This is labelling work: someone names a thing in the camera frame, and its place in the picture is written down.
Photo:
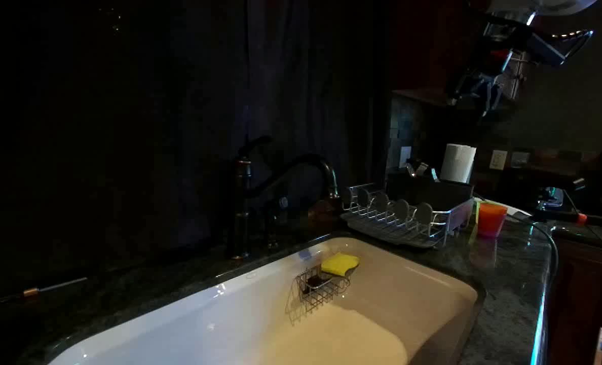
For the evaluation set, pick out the yellow sponge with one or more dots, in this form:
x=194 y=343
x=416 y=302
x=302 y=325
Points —
x=338 y=264

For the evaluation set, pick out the orange tipped pen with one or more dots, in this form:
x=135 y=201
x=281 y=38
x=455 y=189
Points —
x=49 y=287

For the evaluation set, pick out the white wall outlet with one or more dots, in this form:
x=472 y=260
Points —
x=497 y=158

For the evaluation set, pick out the dark wooden base cabinet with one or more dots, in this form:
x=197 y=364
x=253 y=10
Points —
x=584 y=296

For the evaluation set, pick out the steel dish rack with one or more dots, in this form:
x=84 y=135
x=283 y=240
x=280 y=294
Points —
x=401 y=213

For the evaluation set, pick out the white paper towel roll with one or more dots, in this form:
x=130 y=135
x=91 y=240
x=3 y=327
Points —
x=459 y=162

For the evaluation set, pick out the orange plastic cup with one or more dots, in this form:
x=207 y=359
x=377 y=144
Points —
x=490 y=220

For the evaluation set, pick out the dark countertop appliance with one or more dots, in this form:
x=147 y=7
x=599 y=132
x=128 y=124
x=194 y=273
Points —
x=554 y=197

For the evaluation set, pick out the wide dark curtain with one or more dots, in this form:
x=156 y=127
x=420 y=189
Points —
x=97 y=121

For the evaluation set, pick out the white ceramic sink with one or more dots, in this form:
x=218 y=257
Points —
x=381 y=310

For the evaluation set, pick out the orange capped tool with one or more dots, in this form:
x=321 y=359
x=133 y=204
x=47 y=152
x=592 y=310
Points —
x=569 y=218

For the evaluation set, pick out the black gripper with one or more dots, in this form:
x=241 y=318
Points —
x=503 y=50

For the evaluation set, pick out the dark bronze faucet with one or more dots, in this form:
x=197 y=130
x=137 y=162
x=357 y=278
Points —
x=241 y=202

